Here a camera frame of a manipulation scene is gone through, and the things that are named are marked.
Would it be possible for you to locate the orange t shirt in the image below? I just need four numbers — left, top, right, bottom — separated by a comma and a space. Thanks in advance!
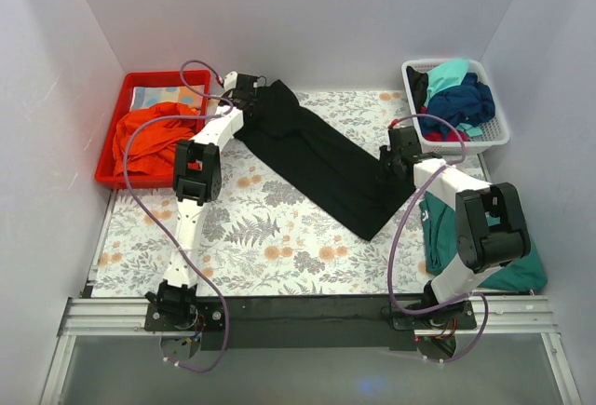
112, 101, 200, 179

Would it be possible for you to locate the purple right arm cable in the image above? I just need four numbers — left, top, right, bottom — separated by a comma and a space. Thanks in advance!
387, 115, 490, 363

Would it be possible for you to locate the black garment in basket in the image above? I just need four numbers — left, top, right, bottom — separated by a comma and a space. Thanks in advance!
406, 66, 428, 114

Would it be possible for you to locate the teal mint t shirt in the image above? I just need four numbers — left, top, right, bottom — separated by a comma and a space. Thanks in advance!
426, 60, 469, 105

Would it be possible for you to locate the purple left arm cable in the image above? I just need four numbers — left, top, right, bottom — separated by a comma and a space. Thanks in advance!
121, 59, 232, 372

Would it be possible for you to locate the folded dark green t shirt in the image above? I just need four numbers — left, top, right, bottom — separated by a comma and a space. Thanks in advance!
419, 193, 548, 292

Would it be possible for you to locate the red plastic tray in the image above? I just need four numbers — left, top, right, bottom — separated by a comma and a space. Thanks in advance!
95, 70, 211, 189

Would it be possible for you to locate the black t shirt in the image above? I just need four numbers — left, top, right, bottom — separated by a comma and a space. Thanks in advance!
235, 80, 413, 241

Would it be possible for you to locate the magenta red garment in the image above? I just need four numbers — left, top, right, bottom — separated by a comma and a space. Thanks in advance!
418, 117, 469, 142

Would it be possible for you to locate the floral table mat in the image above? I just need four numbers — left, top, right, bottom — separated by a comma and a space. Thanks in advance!
90, 90, 490, 298

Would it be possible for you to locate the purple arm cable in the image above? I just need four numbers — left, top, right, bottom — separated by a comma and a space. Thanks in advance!
121, 59, 232, 372
387, 115, 490, 363

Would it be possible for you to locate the aluminium frame rail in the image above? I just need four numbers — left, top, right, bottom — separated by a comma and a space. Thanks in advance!
41, 293, 581, 404

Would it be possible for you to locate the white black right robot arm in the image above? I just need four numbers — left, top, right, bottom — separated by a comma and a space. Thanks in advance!
381, 125, 531, 329

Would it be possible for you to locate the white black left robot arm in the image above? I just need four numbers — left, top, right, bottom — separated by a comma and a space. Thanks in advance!
147, 72, 262, 331

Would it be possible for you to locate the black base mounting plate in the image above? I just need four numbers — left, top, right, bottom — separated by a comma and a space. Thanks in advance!
143, 293, 477, 353

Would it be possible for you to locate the white plastic basket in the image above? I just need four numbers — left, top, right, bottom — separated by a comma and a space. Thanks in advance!
401, 58, 509, 155

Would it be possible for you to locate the navy blue t shirt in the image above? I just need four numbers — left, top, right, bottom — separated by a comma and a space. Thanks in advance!
423, 73, 496, 128

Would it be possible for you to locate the pastel patterned folded cloth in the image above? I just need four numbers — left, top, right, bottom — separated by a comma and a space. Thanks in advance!
129, 85, 204, 111

